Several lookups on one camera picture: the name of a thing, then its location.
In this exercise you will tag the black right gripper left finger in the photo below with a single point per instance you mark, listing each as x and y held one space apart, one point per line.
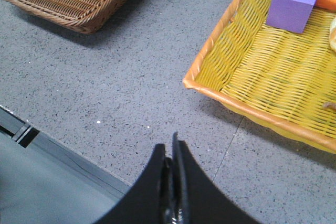
141 204

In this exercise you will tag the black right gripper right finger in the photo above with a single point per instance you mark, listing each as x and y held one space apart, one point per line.
198 200

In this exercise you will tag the yellow woven basket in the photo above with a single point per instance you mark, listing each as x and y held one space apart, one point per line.
278 79

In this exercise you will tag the brown toy banana bunch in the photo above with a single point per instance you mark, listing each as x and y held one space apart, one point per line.
329 105

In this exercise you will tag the toy croissant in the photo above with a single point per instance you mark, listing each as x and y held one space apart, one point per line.
332 34

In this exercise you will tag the purple foam cube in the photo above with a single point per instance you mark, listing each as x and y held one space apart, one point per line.
290 15

